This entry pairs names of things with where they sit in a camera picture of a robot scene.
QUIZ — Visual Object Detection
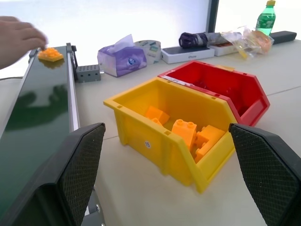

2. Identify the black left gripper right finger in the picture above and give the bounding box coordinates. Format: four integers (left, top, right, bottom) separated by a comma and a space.
228, 123, 301, 226

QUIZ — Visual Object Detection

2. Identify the red plastic storage bin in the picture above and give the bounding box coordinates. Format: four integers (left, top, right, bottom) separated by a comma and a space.
157, 60, 271, 127

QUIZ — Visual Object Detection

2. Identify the flat white box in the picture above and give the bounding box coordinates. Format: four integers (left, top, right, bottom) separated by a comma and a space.
208, 42, 243, 57

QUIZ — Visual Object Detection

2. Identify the green plastic soda bottle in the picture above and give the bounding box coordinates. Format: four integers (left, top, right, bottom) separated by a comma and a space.
255, 0, 277, 36

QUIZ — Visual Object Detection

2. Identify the orange two-stud building brick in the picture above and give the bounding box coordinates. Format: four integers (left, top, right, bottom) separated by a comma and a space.
171, 119, 198, 150

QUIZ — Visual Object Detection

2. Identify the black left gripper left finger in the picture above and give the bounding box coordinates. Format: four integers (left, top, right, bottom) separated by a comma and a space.
4, 122, 106, 226

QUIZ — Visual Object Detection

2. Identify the black rectangular case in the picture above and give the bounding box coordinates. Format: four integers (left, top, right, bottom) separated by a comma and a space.
269, 31, 297, 45

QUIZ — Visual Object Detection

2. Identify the orange stepped building brick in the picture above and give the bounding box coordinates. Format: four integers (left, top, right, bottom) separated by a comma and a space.
193, 125, 226, 163

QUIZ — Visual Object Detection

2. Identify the grey perforated metal block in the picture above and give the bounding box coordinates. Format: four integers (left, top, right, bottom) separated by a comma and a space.
76, 64, 102, 83

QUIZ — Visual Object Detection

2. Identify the folded dark purple umbrella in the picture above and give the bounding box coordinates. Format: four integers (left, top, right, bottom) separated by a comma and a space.
178, 32, 223, 49

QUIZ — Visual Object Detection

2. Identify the orange building plate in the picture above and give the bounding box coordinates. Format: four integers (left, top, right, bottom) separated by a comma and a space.
38, 47, 64, 63

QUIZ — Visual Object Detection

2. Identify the dark window frame post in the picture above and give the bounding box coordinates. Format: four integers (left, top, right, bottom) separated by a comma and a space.
205, 0, 220, 33

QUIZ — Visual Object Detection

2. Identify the yellow plastic storage bin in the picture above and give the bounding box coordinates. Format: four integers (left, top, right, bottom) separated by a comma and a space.
103, 77, 238, 194

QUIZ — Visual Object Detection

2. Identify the white phone box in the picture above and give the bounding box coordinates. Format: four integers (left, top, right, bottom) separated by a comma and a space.
161, 46, 215, 65

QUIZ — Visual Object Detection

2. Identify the purple tissue pack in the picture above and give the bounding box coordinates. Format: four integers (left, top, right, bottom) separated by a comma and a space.
97, 34, 147, 78

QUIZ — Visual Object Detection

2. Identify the person's bare hand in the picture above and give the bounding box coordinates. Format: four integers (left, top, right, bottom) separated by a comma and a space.
0, 16, 49, 70

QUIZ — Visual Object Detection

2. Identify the clear plastic snack bag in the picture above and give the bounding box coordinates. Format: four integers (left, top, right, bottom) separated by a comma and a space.
221, 25, 275, 59

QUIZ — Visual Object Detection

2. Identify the green conveyor belt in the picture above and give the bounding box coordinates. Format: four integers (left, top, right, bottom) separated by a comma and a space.
0, 42, 106, 226

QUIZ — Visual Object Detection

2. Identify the orange sloped building brick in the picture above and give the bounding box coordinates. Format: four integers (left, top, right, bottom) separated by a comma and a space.
144, 105, 171, 125

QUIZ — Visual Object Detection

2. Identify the round white printed tin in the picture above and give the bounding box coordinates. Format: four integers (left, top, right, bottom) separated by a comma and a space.
134, 40, 162, 65

